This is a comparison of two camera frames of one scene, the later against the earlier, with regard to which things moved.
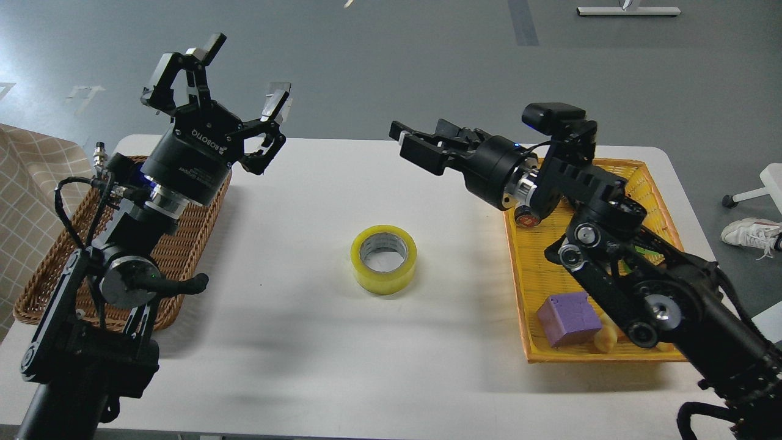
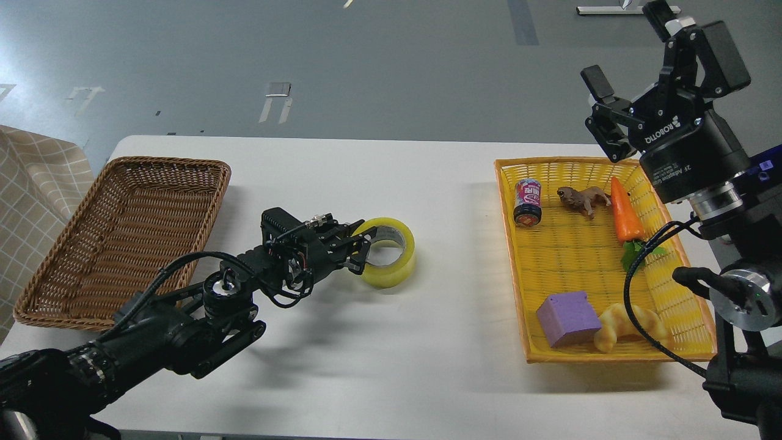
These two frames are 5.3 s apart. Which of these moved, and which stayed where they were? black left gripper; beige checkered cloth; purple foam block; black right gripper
Moved: black left gripper; black right gripper
Stayed: beige checkered cloth; purple foam block
